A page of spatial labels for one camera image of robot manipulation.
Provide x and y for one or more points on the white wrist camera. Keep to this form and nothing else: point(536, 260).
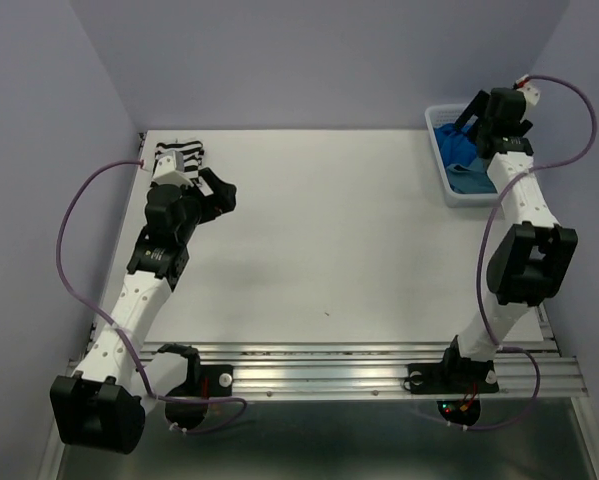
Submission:
point(173, 168)
point(530, 92)

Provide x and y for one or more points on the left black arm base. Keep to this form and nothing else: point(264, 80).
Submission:
point(204, 382)

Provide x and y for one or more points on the aluminium mounting rail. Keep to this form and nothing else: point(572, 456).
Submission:
point(375, 371)

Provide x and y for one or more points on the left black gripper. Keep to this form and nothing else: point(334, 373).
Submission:
point(223, 198)

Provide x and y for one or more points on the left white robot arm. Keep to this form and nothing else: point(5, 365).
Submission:
point(104, 402)

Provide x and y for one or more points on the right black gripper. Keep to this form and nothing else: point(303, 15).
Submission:
point(474, 108)

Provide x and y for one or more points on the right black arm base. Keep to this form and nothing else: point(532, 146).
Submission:
point(457, 381)

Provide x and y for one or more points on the black white striped tank top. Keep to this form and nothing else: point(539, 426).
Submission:
point(188, 148)

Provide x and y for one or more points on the blue tank top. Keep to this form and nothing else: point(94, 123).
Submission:
point(454, 146)

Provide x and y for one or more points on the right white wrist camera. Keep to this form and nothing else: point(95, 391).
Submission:
point(530, 92)

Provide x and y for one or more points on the teal tank top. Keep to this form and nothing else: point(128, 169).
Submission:
point(471, 179)

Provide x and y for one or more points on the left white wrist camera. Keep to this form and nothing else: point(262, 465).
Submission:
point(173, 168)

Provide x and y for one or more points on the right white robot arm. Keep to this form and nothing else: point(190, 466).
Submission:
point(532, 258)

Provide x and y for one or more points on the white plastic basket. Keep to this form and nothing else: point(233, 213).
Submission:
point(436, 116)

